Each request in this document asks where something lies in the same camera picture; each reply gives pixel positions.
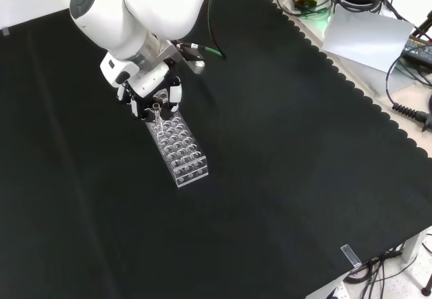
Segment black ribbed plug cable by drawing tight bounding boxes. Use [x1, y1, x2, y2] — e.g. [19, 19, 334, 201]
[385, 54, 432, 132]

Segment black floor cables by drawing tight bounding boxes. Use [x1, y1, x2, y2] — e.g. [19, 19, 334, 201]
[342, 250, 408, 299]

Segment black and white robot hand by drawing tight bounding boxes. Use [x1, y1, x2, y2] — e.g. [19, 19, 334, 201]
[100, 52, 185, 124]

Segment black power adapter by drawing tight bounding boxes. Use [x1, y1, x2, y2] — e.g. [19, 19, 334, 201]
[400, 34, 432, 64]

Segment black bench cloth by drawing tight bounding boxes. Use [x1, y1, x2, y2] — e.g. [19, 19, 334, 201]
[0, 0, 432, 299]

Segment pale grey board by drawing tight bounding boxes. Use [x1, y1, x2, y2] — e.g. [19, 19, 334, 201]
[321, 7, 415, 74]

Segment green cable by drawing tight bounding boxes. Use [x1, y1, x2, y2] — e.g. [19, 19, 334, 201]
[207, 0, 227, 61]

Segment white table leg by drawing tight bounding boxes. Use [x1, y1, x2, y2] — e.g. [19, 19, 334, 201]
[400, 229, 429, 263]

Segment clear acrylic test tube rack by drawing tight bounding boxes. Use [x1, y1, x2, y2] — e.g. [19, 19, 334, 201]
[144, 91, 209, 188]

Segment clear glass test tube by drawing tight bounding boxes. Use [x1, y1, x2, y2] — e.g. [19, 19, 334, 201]
[152, 103, 165, 135]

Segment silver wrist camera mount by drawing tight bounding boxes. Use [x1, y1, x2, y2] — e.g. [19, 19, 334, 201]
[175, 42, 206, 75]

